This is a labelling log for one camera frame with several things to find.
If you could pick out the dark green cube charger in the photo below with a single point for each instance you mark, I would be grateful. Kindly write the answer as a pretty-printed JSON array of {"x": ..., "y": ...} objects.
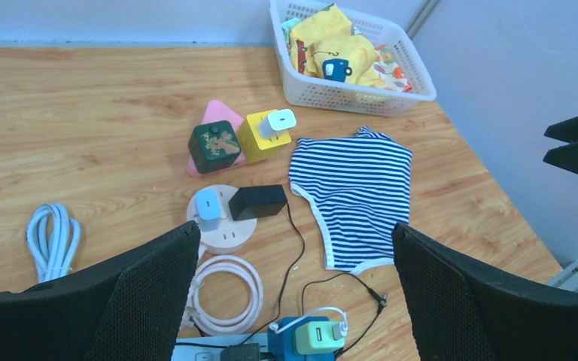
[{"x": 213, "y": 146}]

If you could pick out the blue cube charger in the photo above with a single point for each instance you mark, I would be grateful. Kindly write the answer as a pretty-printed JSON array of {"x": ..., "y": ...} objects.
[{"x": 282, "y": 345}]

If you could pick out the blue striped shirt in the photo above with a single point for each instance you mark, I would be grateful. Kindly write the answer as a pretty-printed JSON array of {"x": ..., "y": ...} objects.
[{"x": 358, "y": 188}]

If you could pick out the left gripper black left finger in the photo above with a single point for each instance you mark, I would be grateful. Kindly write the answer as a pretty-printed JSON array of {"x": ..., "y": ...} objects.
[{"x": 128, "y": 307}]

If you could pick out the pink round power strip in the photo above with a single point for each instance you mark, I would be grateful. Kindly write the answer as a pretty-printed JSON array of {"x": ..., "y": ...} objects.
[{"x": 231, "y": 234}]

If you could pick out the light blue small charger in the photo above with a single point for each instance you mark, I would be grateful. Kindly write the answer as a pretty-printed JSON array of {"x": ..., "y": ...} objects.
[{"x": 208, "y": 209}]

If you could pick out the white cube charger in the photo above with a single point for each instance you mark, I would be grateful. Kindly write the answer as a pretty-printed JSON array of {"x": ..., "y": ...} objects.
[{"x": 276, "y": 123}]

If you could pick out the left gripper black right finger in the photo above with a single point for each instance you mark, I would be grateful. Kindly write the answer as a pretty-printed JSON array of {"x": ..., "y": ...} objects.
[{"x": 465, "y": 309}]

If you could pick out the white plastic basket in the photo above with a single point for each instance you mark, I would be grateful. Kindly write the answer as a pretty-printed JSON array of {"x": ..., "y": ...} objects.
[{"x": 320, "y": 93}]

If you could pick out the pink triangular power strip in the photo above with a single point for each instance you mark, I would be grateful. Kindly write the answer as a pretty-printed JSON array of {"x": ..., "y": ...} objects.
[{"x": 216, "y": 110}]

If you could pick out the light blue power strip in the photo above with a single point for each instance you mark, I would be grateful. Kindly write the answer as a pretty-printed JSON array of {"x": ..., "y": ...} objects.
[{"x": 204, "y": 348}]

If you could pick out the yellow clothes in basket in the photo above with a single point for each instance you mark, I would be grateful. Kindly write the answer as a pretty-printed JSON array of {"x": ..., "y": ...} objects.
[{"x": 329, "y": 46}]

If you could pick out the yellow power adapter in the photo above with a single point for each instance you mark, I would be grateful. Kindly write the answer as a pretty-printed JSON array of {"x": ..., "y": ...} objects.
[{"x": 254, "y": 147}]

